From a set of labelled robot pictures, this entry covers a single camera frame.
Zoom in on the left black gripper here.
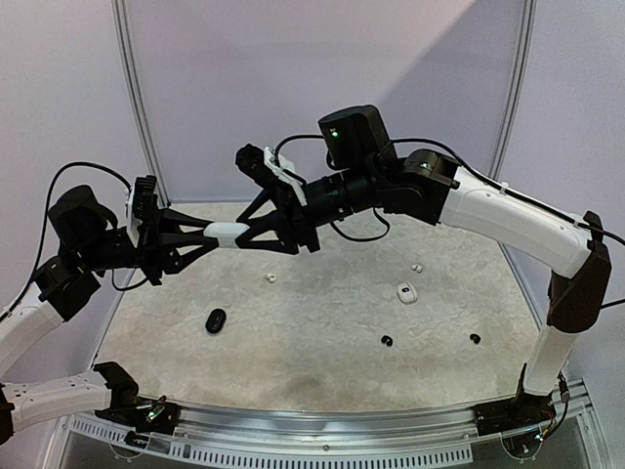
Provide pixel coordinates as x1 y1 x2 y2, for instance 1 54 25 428
79 200 219 283

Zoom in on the small white oval case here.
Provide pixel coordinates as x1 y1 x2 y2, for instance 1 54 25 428
203 222 250 249

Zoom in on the white earbud charging case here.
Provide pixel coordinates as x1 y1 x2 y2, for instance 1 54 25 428
396 282 418 305

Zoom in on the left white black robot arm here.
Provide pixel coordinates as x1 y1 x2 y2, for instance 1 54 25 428
1 179 220 442

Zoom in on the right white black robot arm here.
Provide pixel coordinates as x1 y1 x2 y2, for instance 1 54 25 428
235 105 611 426

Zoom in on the black oval charging case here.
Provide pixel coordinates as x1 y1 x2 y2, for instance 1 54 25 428
204 309 227 335

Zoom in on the black earbud centre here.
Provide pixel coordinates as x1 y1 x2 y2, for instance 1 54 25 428
381 335 394 347

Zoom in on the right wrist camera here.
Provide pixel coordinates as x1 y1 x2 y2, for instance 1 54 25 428
235 144 308 206

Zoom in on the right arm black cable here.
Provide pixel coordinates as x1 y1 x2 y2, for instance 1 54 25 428
275 135 625 309

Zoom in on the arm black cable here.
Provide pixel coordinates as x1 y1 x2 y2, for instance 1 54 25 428
0 163 152 323
275 135 625 309

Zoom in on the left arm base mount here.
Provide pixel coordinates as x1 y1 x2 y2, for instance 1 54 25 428
93 362 181 435

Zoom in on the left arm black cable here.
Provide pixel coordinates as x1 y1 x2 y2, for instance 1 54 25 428
0 163 152 323

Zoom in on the aluminium front rail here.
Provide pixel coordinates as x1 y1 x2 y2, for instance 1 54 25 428
58 378 595 465

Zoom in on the left aluminium frame post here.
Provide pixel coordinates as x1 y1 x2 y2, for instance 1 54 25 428
111 0 171 206

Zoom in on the aluminium frame post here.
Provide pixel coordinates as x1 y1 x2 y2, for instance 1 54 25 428
111 0 171 206
487 0 537 180

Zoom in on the right aluminium frame post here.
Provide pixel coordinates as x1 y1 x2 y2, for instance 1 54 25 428
487 0 537 180

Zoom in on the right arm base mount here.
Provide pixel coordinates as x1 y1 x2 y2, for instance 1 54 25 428
472 364 570 440

